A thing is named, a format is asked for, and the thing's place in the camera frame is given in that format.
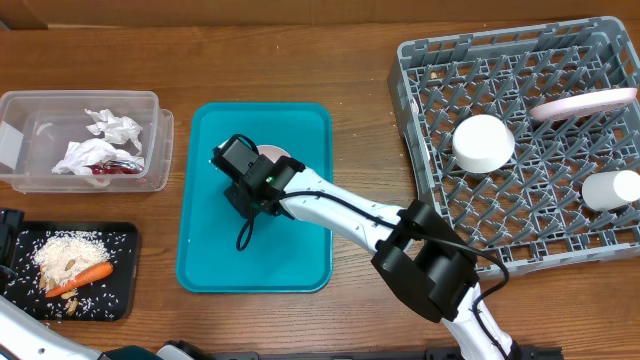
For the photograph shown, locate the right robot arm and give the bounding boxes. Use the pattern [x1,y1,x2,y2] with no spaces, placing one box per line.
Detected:
[211,134,522,359]

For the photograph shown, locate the red snack wrapper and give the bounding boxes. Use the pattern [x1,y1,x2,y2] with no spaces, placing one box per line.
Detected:
[88,160,143,175]

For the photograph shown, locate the teal serving tray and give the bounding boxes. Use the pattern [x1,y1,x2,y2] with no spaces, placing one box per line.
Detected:
[176,102,333,293]

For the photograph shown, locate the white napkin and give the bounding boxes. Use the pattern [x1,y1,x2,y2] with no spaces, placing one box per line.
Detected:
[51,109,145,176]

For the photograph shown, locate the black plastic tray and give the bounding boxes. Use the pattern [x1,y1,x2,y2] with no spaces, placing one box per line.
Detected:
[1,222,140,321]

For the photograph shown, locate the clear plastic bin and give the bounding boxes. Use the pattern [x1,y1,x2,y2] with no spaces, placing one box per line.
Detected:
[1,90,174,193]

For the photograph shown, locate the rice and food scraps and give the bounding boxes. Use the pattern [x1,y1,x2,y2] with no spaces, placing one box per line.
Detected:
[27,230,114,315]

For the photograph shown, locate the grey plastic dishwasher rack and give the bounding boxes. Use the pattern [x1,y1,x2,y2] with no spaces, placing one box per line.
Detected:
[388,16,639,275]

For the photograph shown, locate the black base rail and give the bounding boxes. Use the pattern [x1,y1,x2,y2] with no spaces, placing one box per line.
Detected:
[164,339,564,360]

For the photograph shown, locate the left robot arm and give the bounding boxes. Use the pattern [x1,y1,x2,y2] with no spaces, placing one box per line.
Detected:
[1,297,193,360]

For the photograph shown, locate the pink bowl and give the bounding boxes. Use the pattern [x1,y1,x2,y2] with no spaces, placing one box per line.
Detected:
[257,145,289,163]

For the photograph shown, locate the white paper cup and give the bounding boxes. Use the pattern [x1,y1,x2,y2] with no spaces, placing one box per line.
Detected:
[581,170,639,211]

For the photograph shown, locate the orange carrot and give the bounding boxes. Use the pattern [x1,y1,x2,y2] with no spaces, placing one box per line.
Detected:
[45,262,114,298]

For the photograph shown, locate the large pink plate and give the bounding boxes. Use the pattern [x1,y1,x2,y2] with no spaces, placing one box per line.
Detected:
[530,87,638,121]

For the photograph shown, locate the white small bowl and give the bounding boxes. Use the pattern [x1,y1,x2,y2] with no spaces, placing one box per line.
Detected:
[452,114,515,173]

